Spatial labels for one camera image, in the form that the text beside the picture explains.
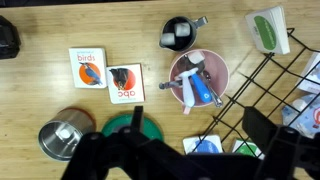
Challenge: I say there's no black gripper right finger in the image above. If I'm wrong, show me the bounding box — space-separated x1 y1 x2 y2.
241 106 320 180

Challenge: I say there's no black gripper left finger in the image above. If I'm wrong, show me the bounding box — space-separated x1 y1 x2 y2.
61 105 162 180

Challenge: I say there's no green plate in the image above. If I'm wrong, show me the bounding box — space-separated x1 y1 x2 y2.
100 113 165 142

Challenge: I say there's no small green circle book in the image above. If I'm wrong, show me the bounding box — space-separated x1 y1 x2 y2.
231 138 266 160

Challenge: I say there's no white abc board book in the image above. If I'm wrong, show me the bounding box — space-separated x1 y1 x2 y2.
105 63 146 105

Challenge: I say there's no blue white marshmallow bag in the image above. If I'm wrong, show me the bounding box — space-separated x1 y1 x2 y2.
281 93 320 140

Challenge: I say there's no blue circle board book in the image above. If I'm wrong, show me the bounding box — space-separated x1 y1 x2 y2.
182 134 224 155

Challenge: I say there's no metal spoon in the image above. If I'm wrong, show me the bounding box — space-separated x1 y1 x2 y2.
202 69 224 109

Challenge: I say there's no white birds board book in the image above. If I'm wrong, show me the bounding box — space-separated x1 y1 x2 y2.
68 47 108 90

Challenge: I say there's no plain white board book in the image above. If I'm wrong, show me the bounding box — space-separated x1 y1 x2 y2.
295 51 320 95

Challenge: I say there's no white marshmallow cube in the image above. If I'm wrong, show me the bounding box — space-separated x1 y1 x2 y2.
174 22 192 38
188 51 206 65
160 32 177 47
58 129 72 140

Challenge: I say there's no pink cup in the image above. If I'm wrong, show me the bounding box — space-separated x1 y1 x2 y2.
168 48 231 108

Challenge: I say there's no silver metal cup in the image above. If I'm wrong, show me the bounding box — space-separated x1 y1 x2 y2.
37 107 97 163

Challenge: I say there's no small steel pitcher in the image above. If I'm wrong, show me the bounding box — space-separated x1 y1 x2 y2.
158 15 209 53

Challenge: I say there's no white vegetables board book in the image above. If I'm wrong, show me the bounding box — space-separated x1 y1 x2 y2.
245 5 291 56

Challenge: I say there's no blue handled utensil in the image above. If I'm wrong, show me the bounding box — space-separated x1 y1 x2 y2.
190 73 213 105

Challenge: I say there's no black wire rack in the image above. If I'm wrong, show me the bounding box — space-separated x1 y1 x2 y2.
191 27 320 162

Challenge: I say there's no black clamp mount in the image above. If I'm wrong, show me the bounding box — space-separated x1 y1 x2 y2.
0 14 22 61

